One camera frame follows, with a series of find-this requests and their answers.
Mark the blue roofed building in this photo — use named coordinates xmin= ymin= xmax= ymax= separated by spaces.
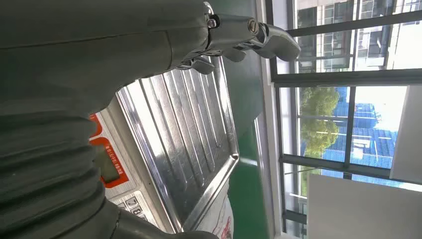
xmin=320 ymin=87 xmax=399 ymax=189

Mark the white red printed plastic package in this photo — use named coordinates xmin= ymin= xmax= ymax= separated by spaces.
xmin=196 ymin=184 xmax=235 ymax=239

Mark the white flat panel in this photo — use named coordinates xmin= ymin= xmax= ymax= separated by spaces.
xmin=306 ymin=173 xmax=422 ymax=239
xmin=389 ymin=85 xmax=422 ymax=185

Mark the ribbed grey left arm sleeve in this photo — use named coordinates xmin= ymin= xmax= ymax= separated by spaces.
xmin=0 ymin=111 xmax=112 ymax=239

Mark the pale building with windows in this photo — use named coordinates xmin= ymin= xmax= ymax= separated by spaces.
xmin=296 ymin=0 xmax=422 ymax=74

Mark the steel platform weighing scale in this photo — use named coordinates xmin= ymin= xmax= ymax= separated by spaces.
xmin=88 ymin=56 xmax=240 ymax=234

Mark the green tree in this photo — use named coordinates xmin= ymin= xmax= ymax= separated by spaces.
xmin=299 ymin=87 xmax=341 ymax=196

